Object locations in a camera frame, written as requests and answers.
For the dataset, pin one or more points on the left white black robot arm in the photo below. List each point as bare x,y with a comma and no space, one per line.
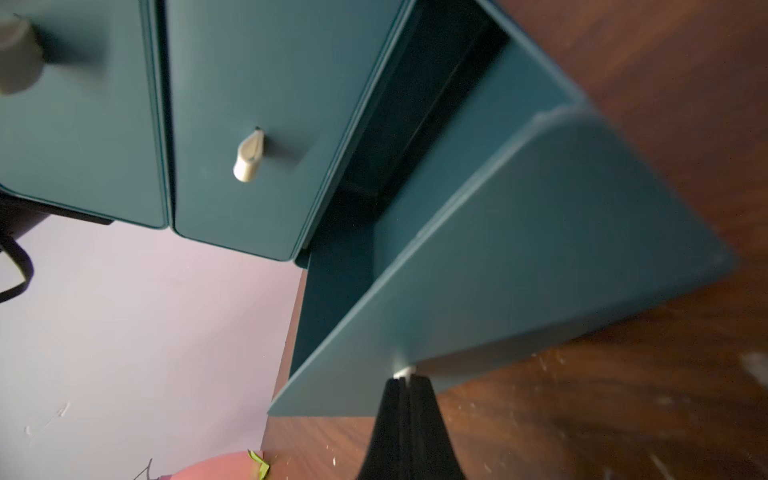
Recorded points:
19,216

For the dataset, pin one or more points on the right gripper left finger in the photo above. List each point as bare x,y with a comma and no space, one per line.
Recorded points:
389,455

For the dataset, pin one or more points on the teal drawer cabinet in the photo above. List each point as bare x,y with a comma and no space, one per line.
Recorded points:
456,201

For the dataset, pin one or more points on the pink watering can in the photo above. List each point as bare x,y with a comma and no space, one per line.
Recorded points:
233,466

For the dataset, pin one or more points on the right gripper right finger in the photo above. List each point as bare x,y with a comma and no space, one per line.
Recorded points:
432,454

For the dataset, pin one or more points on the green toy rake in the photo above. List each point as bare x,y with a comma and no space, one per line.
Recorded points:
263,466

